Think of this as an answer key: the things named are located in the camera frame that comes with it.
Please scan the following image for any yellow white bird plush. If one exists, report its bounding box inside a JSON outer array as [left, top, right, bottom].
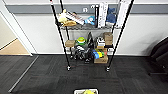
[[82, 88, 95, 94]]

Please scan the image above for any black wire shelf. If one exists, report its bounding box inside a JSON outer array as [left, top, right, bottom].
[[48, 0, 135, 72]]

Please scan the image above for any blue yellow toy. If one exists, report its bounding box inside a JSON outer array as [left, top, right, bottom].
[[91, 48, 105, 60]]

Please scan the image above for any green yellow toy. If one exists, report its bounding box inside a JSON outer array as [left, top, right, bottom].
[[75, 36, 87, 47]]

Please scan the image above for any black office chair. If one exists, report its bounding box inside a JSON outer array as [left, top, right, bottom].
[[147, 35, 168, 76]]

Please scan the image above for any large white box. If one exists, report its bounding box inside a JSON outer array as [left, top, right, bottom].
[[114, 0, 132, 30]]

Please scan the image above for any small white pack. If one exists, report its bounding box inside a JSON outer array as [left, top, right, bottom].
[[96, 36, 106, 48]]

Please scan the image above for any black toy heap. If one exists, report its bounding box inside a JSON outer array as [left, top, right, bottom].
[[69, 45, 93, 64]]

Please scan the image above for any small cardboard box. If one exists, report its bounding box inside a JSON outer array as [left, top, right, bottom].
[[64, 39, 77, 48]]

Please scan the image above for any white wall socket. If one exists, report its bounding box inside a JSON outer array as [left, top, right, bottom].
[[82, 7, 89, 13], [90, 4, 97, 10]]

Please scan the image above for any black pointed bag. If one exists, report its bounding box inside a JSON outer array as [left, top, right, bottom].
[[86, 31, 96, 51]]

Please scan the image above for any open cardboard box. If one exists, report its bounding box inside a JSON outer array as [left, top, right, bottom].
[[93, 48, 110, 65]]

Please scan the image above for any white door frame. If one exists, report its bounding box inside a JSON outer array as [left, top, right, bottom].
[[0, 0, 38, 56]]

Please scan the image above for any flat printed picture box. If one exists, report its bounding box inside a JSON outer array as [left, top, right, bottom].
[[64, 11, 86, 26]]

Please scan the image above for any stacked cardboard box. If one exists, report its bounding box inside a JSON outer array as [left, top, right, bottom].
[[102, 31, 115, 48]]

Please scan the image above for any blue bag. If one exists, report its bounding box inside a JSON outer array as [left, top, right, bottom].
[[105, 6, 118, 27]]

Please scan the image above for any tall white box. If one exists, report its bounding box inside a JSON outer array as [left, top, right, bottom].
[[95, 2, 109, 29]]

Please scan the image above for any small blue toy pack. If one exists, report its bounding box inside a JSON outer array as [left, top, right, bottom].
[[82, 15, 97, 27]]

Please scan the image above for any pale spotted woven basket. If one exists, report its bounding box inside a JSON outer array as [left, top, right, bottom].
[[73, 87, 100, 94]]

